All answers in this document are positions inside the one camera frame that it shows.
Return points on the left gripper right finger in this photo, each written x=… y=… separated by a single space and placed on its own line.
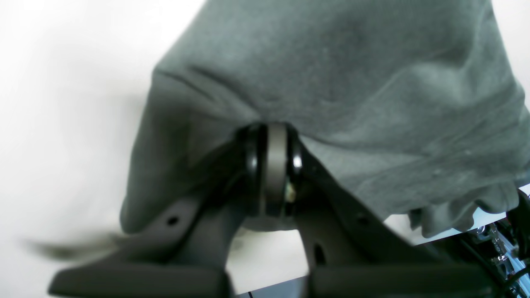
x=350 y=253

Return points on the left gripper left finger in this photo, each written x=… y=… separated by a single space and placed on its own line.
x=183 y=252

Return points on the grey T-shirt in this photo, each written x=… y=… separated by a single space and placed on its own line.
x=410 y=104

